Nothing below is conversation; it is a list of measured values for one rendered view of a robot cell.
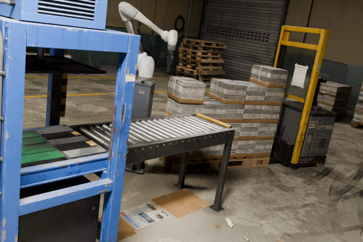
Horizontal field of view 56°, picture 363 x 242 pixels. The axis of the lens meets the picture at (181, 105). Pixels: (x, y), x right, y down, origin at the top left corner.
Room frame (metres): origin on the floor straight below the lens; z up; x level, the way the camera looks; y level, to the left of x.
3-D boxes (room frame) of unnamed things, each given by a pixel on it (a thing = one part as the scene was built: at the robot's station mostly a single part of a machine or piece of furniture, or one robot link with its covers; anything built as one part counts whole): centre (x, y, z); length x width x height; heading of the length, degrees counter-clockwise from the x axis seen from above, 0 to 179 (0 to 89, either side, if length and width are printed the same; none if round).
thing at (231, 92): (4.14, -0.53, 0.95); 0.38 x 0.29 x 0.23; 27
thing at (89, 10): (1.97, 0.85, 1.65); 0.60 x 0.45 x 0.20; 46
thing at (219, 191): (3.00, -0.48, 0.34); 0.06 x 0.06 x 0.68; 46
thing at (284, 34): (4.92, -1.28, 0.97); 0.09 x 0.09 x 1.75; 29
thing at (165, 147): (2.53, -0.04, 0.74); 1.34 x 0.05 x 0.12; 136
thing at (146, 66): (3.63, 0.43, 1.17); 0.18 x 0.16 x 0.22; 19
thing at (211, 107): (4.07, -0.42, 0.42); 1.17 x 0.39 x 0.83; 119
